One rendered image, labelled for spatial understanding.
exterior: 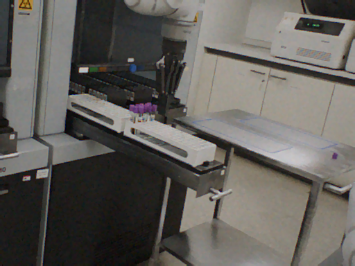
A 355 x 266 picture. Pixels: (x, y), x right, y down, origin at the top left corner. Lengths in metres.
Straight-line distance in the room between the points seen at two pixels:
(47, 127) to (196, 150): 0.58
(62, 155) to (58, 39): 0.40
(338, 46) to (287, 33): 0.40
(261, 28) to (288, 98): 1.05
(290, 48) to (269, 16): 0.87
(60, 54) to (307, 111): 2.47
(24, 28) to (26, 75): 0.15
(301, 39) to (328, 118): 0.63
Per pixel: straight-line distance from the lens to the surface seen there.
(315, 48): 3.61
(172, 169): 1.31
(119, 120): 1.46
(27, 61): 1.48
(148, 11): 1.17
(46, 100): 1.55
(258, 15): 4.55
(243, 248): 2.04
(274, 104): 3.76
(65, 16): 1.53
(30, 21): 1.46
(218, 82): 4.02
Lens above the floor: 1.28
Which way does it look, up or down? 16 degrees down
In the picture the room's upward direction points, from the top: 8 degrees clockwise
